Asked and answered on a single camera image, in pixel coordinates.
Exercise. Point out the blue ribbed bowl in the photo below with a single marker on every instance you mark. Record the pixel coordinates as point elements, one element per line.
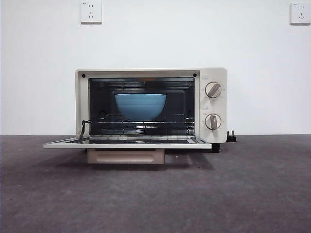
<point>139,106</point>

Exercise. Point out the beige oven temperature knob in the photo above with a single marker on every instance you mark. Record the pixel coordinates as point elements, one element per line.
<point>213,89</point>

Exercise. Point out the black oven power plug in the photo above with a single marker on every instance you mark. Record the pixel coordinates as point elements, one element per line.
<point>232,138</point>

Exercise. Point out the beige oven timer knob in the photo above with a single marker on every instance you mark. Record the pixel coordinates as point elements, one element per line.
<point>213,121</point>

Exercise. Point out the white Toshiba toaster oven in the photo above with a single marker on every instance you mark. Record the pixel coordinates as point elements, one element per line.
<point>213,138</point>

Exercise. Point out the white wall socket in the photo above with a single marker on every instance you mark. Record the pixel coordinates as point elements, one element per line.
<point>91,12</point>
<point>300,14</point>

